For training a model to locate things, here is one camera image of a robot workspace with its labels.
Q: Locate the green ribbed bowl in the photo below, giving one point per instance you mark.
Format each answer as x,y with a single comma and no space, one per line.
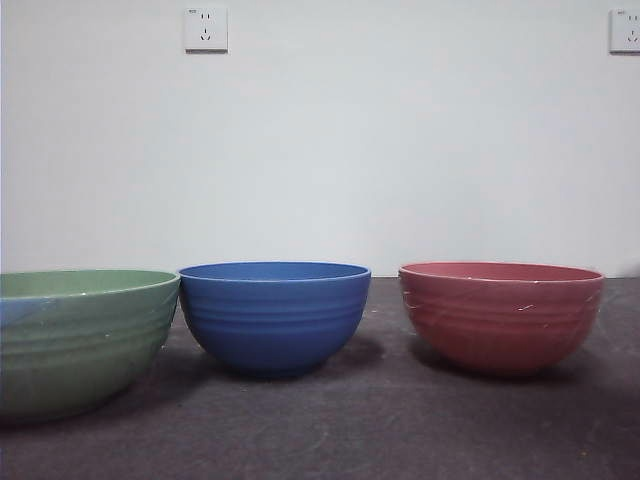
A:
75,350

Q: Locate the red ribbed bowl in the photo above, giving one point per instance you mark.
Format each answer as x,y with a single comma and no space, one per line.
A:
500,325

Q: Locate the white wall socket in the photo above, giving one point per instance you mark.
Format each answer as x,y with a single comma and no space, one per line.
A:
626,31
206,29

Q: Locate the blue ribbed bowl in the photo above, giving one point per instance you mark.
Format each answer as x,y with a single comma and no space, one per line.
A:
275,320

